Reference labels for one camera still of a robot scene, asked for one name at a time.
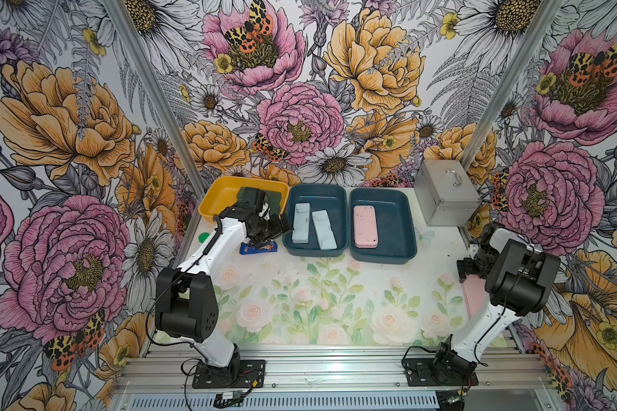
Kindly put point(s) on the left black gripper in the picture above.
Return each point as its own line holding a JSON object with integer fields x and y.
{"x": 277, "y": 230}

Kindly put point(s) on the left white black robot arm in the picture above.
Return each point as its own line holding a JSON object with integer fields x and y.
{"x": 186, "y": 306}

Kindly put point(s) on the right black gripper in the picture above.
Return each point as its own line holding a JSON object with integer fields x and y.
{"x": 468, "y": 268}

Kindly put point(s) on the pink pencil case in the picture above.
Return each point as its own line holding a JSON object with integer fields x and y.
{"x": 365, "y": 226}
{"x": 475, "y": 295}

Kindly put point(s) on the white slotted cable duct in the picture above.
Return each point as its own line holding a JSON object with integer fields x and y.
{"x": 358, "y": 400}

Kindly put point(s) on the aluminium front rail frame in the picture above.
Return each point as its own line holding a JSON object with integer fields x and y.
{"x": 328, "y": 368}

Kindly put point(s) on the aluminium corner post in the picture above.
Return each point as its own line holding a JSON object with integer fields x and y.
{"x": 532, "y": 42}
{"x": 125, "y": 28}

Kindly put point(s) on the silver metal case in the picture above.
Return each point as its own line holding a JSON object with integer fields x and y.
{"x": 445, "y": 193}

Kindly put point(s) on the right aluminium corner post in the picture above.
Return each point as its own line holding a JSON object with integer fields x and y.
{"x": 532, "y": 42}

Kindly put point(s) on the yellow plastic tray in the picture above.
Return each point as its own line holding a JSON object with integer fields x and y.
{"x": 223, "y": 193}

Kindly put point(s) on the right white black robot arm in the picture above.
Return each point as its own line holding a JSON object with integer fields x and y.
{"x": 519, "y": 277}

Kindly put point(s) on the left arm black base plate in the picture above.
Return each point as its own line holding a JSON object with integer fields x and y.
{"x": 239, "y": 375}

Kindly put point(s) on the large teal plastic tray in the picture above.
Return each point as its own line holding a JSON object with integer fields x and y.
{"x": 394, "y": 226}

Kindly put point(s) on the light blue pencil case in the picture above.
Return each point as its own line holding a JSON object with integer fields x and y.
{"x": 323, "y": 229}
{"x": 301, "y": 223}

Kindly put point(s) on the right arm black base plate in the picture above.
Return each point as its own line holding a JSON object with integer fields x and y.
{"x": 431, "y": 373}

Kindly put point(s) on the dark green pencil case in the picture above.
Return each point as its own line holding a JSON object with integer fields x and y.
{"x": 274, "y": 209}
{"x": 273, "y": 197}

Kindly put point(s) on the left aluminium corner post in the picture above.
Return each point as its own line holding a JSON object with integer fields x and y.
{"x": 125, "y": 28}

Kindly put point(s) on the blue white gauze bandage pack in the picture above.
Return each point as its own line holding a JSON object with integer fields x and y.
{"x": 246, "y": 249}

